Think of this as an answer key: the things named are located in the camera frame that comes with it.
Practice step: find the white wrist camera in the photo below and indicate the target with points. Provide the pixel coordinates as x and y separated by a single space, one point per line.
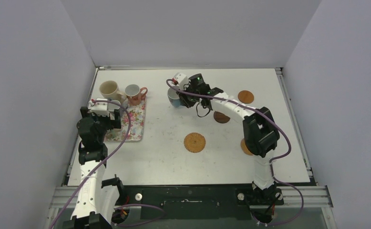
181 80
99 107

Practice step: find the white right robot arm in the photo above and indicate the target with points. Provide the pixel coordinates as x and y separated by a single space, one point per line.
260 136

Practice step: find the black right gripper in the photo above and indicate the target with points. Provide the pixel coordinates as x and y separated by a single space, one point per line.
185 99

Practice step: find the blue mug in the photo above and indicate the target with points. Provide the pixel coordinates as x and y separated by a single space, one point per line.
174 98

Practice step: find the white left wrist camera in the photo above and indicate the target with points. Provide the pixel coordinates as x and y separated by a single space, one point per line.
99 107

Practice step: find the floral rectangular tray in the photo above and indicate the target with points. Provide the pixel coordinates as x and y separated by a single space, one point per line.
137 117

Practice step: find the pink mug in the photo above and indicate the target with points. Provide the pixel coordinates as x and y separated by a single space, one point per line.
135 94

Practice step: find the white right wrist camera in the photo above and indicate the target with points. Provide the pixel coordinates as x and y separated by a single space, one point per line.
181 80

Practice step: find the woven rattan coaster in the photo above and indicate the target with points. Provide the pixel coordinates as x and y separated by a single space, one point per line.
194 142
244 148

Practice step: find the small white cup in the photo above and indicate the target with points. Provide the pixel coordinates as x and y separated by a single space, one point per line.
115 105

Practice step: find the dark walnut wooden coaster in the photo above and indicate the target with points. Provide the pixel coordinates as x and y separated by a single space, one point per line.
221 118

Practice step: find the large cream mug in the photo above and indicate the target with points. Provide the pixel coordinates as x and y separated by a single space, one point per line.
110 90

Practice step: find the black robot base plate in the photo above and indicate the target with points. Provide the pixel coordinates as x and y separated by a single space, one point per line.
236 201

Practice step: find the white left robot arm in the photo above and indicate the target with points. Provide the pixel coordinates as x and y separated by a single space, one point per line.
96 197

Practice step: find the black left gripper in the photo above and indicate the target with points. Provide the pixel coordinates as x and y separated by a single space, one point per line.
114 124

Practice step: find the aluminium table frame rail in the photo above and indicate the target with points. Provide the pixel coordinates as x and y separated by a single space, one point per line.
314 196

